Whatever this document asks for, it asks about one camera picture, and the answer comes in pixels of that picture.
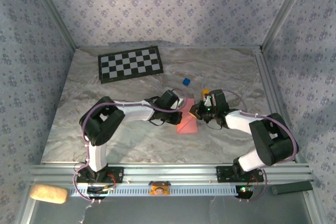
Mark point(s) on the pink paper sheet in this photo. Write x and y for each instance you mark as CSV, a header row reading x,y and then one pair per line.
x,y
187,127

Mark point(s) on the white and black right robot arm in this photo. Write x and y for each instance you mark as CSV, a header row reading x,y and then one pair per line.
x,y
273,140

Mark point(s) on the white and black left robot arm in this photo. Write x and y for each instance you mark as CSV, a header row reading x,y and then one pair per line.
x,y
105,127

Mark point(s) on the yellow cube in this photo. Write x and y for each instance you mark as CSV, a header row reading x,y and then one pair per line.
x,y
205,92

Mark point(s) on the blue cube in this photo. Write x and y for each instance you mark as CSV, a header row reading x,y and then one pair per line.
x,y
186,81

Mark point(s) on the black and white checkerboard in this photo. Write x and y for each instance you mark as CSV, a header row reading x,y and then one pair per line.
x,y
128,64

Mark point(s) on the orange toy figure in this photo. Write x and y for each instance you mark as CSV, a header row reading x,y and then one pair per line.
x,y
159,190

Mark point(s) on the small circuit board with LED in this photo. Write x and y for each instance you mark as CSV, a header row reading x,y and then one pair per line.
x,y
244,190

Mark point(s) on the black flat bar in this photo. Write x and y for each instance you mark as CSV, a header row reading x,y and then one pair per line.
x,y
291,188

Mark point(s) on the tan sponge block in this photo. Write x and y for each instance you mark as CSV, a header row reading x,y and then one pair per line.
x,y
48,193

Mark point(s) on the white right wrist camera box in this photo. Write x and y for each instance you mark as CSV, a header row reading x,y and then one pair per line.
x,y
212,100

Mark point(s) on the long aluminium base rail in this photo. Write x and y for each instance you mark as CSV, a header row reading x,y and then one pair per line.
x,y
170,172

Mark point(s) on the aluminium side rail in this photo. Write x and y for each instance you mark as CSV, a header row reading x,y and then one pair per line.
x,y
267,82

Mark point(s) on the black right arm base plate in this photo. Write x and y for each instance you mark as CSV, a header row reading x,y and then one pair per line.
x,y
224,174

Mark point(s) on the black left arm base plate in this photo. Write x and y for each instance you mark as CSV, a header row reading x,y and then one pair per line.
x,y
115,175

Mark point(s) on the aluminium frame post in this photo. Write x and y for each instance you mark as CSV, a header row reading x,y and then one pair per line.
x,y
283,11

